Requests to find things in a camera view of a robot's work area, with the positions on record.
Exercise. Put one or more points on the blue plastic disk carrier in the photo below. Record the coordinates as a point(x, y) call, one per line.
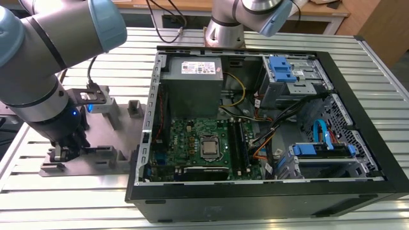
point(278, 63)

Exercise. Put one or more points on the grey power supply unit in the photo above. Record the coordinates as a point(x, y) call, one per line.
point(192, 95)

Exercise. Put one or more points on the blue VGA port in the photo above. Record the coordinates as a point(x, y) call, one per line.
point(148, 173)

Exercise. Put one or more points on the wooden desk white frame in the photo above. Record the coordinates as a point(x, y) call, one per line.
point(323, 10)
point(138, 4)

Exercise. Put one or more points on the metal drive cage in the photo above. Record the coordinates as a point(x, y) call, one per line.
point(303, 89)

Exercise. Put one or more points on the grey metal disk bay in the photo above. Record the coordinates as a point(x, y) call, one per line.
point(319, 165)

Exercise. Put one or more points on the brown wooden cabinet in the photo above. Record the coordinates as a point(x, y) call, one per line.
point(383, 24)

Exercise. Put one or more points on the black graphics card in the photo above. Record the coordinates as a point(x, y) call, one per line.
point(208, 173)

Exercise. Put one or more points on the black PC case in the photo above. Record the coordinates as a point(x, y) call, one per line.
point(224, 203)

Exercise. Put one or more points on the silver CPU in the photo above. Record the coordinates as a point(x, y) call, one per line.
point(212, 146)

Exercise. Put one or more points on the hard disk in blue carrier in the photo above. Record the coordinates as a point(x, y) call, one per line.
point(306, 149)

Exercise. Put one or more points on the black RAM slot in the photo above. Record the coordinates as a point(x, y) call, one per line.
point(234, 148)

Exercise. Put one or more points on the green motherboard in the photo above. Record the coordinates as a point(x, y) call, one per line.
point(182, 143)

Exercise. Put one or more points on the white camera with black bracket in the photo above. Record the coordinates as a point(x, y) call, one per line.
point(97, 95)

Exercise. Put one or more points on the grey parts rack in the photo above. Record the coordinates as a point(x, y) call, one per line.
point(106, 134)

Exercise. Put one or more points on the white camera box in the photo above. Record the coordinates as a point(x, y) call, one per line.
point(102, 106)

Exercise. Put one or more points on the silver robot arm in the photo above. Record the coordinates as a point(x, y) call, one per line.
point(49, 48)

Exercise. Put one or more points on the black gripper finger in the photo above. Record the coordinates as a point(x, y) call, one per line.
point(81, 145)
point(61, 153)

